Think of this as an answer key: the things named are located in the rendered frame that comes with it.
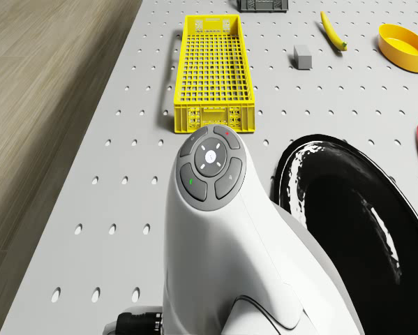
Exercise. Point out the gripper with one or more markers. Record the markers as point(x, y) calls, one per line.
point(139, 322)

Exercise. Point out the black plate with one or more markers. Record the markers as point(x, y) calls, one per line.
point(351, 227)

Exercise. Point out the yellow basket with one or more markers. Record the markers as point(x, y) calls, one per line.
point(214, 73)

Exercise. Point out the banana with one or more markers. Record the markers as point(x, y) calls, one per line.
point(330, 31)

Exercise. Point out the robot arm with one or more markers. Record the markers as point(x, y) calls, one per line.
point(229, 244)

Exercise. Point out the yellow bowl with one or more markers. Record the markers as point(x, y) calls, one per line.
point(400, 56)

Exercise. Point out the dark grey basket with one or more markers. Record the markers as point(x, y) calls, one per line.
point(261, 5)

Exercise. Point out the grey cube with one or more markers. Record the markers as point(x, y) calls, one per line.
point(303, 57)

